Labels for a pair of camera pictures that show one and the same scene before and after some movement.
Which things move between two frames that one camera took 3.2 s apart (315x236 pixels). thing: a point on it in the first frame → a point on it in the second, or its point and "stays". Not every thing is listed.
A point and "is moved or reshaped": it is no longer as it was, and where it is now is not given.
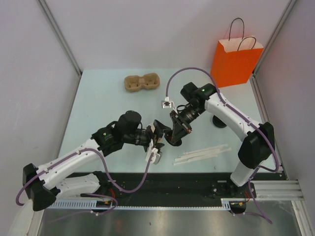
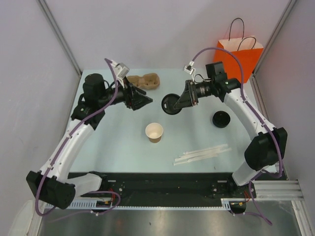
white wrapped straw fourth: x=177 y=163 stays
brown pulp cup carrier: x=135 y=83 stays
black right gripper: x=182 y=128 → x=188 y=99
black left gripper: x=159 y=127 → x=134 y=97
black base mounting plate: x=178 y=186 stays
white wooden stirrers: x=206 y=153 stays
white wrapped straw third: x=194 y=158 stays
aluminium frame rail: x=278 y=190 stays
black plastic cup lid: x=173 y=137 is moved or reshaped
